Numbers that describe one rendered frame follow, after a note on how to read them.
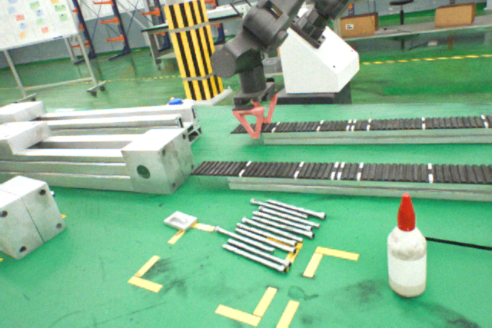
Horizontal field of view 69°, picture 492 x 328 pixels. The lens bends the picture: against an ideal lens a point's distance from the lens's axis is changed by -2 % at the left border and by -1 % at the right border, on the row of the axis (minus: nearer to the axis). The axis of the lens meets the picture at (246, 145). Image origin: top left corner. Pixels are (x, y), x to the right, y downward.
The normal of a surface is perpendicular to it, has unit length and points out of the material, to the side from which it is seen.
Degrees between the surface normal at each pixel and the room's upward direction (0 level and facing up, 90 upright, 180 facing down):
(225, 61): 90
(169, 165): 90
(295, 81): 90
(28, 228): 90
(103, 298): 0
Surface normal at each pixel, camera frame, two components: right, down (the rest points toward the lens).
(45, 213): 0.83, 0.07
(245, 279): -0.19, -0.90
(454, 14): -0.59, 0.41
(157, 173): -0.37, 0.44
